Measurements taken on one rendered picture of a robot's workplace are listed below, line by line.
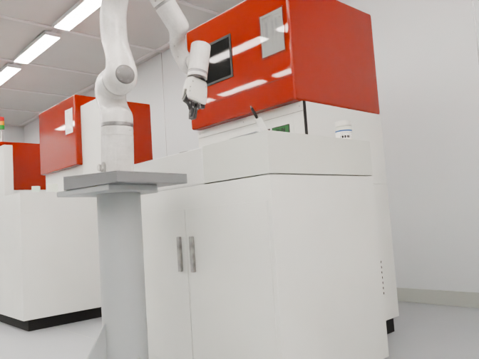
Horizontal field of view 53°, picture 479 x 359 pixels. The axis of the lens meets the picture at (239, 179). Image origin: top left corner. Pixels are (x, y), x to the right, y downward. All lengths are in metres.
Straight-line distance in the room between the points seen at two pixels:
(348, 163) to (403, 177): 1.79
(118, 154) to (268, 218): 0.60
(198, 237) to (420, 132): 2.19
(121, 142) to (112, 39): 0.39
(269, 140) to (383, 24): 2.49
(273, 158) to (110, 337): 0.85
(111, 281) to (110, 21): 0.95
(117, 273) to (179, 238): 0.32
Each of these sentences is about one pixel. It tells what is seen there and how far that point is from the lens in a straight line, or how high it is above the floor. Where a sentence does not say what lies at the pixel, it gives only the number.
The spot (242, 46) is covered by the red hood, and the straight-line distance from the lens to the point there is 2.64.
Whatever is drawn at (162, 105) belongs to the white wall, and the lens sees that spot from 5.98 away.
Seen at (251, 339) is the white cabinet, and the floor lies 0.26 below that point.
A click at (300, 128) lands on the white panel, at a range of 2.34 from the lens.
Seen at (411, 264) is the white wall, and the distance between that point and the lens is 3.73.
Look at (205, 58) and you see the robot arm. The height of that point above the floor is 1.35.
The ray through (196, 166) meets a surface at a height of 0.89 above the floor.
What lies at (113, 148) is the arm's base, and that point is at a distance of 1.83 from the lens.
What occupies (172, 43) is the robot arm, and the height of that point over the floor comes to 1.43.
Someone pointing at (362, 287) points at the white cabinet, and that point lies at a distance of 1.99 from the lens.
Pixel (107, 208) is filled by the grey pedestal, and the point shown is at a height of 0.74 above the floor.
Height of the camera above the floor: 0.67
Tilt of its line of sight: 5 degrees up
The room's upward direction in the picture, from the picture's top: 4 degrees counter-clockwise
